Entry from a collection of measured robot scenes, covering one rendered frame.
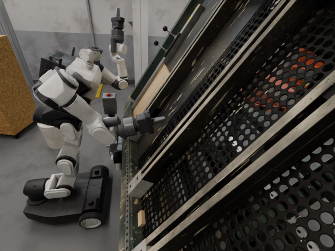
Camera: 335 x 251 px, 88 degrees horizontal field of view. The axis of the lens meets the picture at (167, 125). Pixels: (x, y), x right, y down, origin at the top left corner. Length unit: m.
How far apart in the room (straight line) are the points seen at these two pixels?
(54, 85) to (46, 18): 3.85
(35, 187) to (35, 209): 0.20
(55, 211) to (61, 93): 1.37
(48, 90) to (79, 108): 0.11
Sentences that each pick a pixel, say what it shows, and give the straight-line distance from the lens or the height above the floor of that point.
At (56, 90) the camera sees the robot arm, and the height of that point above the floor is 1.42.
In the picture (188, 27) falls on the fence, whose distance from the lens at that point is 1.45.
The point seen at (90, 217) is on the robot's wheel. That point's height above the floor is 0.19.
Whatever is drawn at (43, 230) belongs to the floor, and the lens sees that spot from 2.07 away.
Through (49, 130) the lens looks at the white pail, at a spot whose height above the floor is 0.32.
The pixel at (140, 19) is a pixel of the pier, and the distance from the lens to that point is 4.02.
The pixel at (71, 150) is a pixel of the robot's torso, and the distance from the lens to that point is 1.52.
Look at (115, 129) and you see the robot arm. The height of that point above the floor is 1.23.
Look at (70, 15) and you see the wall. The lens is 4.40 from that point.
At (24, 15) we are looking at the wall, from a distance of 4.66.
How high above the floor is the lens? 1.68
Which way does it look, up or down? 35 degrees down
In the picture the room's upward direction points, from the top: 5 degrees clockwise
